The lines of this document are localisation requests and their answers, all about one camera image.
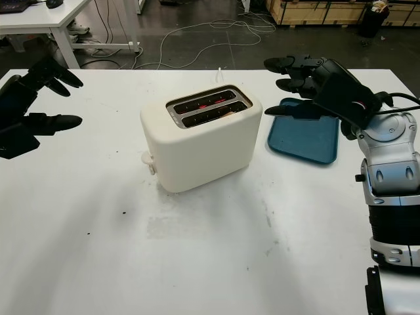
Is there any white sneaker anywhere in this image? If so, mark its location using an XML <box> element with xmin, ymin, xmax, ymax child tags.
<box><xmin>67</xmin><ymin>19</ymin><xmax>91</xmax><ymax>35</ymax></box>

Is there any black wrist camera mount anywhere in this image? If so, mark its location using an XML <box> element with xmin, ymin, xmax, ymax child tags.
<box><xmin>0</xmin><ymin>126</ymin><xmax>41</xmax><ymax>161</ymax></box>
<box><xmin>311</xmin><ymin>72</ymin><xmax>381</xmax><ymax>129</ymax></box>

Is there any white office desk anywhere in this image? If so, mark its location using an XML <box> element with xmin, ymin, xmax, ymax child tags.
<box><xmin>0</xmin><ymin>0</ymin><xmax>142</xmax><ymax>70</ymax></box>

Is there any cream two-slot toaster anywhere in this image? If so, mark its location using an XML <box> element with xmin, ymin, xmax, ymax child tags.
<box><xmin>140</xmin><ymin>84</ymin><xmax>263</xmax><ymax>194</ymax></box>

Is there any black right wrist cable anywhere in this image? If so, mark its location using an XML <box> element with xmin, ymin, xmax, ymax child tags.
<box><xmin>373</xmin><ymin>91</ymin><xmax>420</xmax><ymax>116</ymax></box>

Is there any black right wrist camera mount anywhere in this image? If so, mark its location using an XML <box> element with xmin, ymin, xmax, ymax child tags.
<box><xmin>311</xmin><ymin>72</ymin><xmax>381</xmax><ymax>129</ymax></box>

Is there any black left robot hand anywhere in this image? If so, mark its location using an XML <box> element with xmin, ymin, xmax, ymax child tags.
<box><xmin>0</xmin><ymin>54</ymin><xmax>83</xmax><ymax>136</ymax></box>

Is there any pale floor cable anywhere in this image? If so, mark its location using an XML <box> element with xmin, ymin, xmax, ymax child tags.
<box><xmin>134</xmin><ymin>18</ymin><xmax>278</xmax><ymax>70</ymax></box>

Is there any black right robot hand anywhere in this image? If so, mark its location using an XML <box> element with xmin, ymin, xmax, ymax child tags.
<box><xmin>264</xmin><ymin>54</ymin><xmax>360</xmax><ymax>140</ymax></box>

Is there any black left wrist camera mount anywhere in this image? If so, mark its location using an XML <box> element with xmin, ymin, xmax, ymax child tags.
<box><xmin>0</xmin><ymin>126</ymin><xmax>41</xmax><ymax>161</ymax></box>

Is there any black trash bin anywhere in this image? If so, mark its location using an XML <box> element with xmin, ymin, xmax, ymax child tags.
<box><xmin>357</xmin><ymin>0</ymin><xmax>391</xmax><ymax>39</ymax></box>

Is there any blue plastic tray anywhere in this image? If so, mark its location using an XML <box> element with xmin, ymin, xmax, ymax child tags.
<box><xmin>267</xmin><ymin>97</ymin><xmax>341</xmax><ymax>168</ymax></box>

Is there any wooden crate stack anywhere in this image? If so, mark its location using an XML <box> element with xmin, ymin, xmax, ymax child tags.
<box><xmin>264</xmin><ymin>0</ymin><xmax>420</xmax><ymax>27</ymax></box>

